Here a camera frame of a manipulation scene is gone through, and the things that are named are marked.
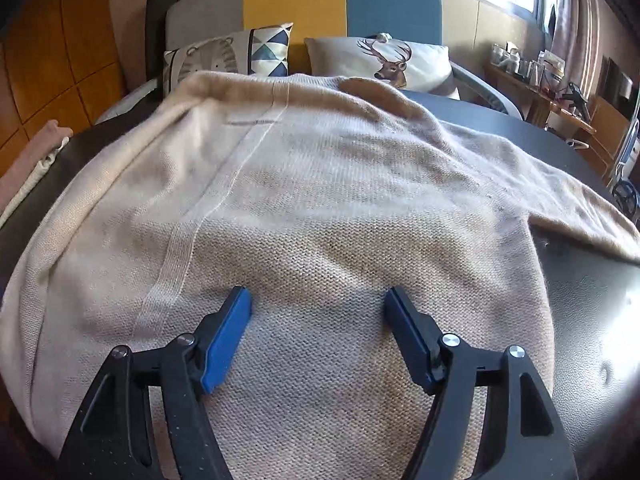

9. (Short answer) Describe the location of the black television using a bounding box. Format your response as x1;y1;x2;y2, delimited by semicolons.
597;56;638;120

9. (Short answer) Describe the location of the black leather ottoman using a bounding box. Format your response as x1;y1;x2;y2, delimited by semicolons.
1;90;639;479

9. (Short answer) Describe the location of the tiger print cushion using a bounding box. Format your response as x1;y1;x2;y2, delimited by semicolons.
163;23;293;96

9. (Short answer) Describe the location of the folded pink garment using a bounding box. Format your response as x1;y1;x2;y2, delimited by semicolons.
1;119;73;224

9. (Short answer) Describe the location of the deer print cushion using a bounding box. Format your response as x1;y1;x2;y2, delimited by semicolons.
305;36;460;100

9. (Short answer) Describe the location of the grey yellow blue sofa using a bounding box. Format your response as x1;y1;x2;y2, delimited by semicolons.
94;0;524;126

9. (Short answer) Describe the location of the wooden side table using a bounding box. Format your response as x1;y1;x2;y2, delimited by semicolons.
484;63;597;136

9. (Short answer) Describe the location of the beige knit sweater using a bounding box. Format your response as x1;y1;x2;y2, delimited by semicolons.
1;73;639;479

